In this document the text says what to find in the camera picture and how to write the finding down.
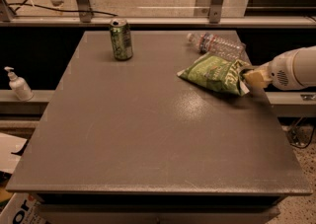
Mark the metal window rail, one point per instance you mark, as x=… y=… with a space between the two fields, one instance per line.
x=298 y=22

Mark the green jalapeno chip bag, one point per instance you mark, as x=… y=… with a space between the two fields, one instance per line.
x=217 y=74

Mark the clear plastic water bottle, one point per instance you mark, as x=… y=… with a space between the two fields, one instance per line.
x=216 y=45

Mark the green soda can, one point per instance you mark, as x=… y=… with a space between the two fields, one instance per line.
x=121 y=39

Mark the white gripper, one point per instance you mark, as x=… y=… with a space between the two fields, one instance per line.
x=278 y=71

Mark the white pump dispenser bottle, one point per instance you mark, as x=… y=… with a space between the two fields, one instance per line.
x=19 y=85

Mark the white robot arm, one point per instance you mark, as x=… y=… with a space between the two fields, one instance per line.
x=304 y=67

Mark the white cardboard box with letters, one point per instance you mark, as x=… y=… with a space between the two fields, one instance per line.
x=21 y=209

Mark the white paper sheet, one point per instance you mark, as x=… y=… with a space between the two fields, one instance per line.
x=10 y=148

